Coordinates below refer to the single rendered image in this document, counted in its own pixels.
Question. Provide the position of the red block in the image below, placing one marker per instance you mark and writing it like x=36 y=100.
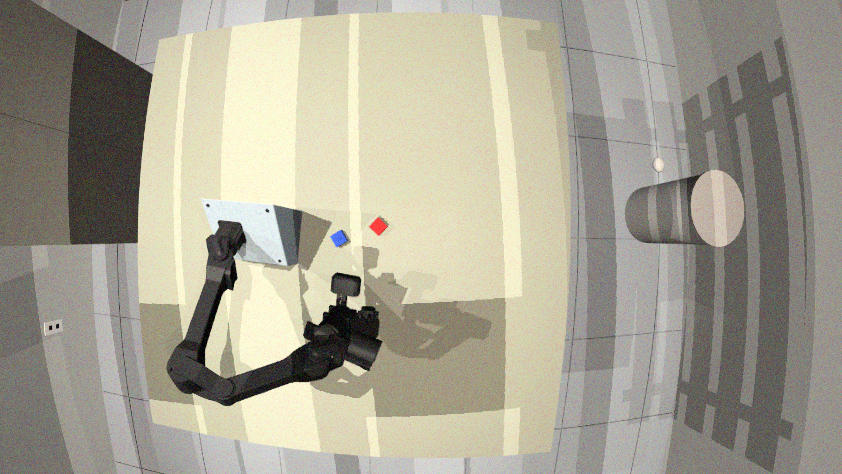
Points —
x=378 y=226

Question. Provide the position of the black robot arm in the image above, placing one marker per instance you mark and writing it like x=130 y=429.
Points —
x=310 y=362

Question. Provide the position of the blue block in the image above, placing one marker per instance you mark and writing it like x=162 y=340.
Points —
x=338 y=238

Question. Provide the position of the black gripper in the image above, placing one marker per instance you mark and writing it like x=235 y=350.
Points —
x=343 y=285

